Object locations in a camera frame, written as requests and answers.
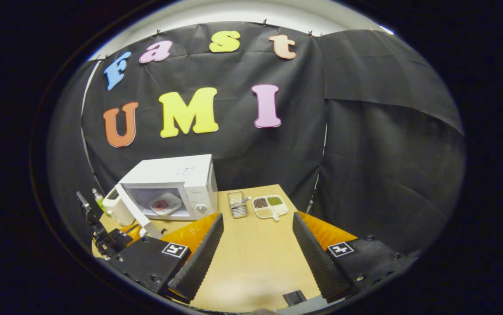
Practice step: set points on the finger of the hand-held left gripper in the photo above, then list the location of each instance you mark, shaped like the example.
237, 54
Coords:
132, 232

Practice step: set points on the pink ham slice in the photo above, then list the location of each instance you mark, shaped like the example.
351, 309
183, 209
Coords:
162, 204

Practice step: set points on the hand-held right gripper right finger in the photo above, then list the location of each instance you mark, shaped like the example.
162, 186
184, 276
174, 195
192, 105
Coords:
317, 262

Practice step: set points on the green drink bottle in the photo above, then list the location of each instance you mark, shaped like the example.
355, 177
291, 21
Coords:
99, 202

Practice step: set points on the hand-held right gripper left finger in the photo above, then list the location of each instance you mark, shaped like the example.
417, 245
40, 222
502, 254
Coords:
199, 262

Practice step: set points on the black backdrop cloth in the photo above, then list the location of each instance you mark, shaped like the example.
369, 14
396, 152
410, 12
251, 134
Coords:
234, 148

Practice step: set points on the white square cherry-print plate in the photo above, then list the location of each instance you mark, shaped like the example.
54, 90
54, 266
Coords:
172, 199

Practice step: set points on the white divided bean dish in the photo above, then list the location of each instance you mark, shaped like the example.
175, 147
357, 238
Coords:
283, 209

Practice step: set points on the ceiling light panel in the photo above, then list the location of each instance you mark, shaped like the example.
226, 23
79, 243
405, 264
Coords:
386, 29

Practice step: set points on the white toaster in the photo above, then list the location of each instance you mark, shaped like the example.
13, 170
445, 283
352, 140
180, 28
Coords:
118, 210

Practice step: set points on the white microwave oven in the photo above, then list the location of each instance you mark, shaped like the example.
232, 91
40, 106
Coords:
168, 170

